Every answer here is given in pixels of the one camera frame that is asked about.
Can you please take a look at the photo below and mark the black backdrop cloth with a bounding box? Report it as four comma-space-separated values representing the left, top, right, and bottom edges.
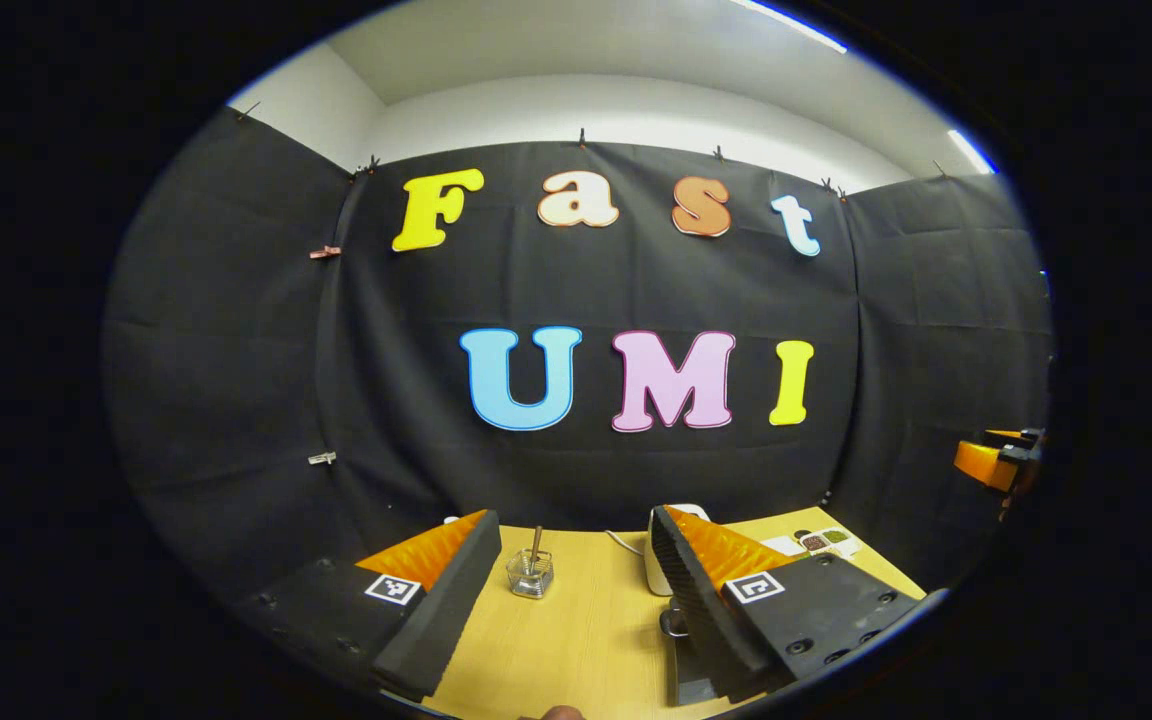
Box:
101, 105, 1055, 641

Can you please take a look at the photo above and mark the long ceiling light strip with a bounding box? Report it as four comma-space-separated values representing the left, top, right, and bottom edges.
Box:
731, 0, 849, 54

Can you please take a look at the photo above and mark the wire mesh utensil holder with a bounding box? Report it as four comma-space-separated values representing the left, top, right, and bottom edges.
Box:
506, 548, 555, 600

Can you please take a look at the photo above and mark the short ceiling light panel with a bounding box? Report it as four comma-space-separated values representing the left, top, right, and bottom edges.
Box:
946, 128, 997, 176

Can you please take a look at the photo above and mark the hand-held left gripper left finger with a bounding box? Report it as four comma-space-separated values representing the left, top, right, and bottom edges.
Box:
236, 508, 503, 704

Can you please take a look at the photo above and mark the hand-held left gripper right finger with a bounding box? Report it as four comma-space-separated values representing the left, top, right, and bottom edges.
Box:
650, 503, 937, 704

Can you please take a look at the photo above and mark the white divided dish with beans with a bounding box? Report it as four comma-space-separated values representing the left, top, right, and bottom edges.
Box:
796, 527, 862, 558

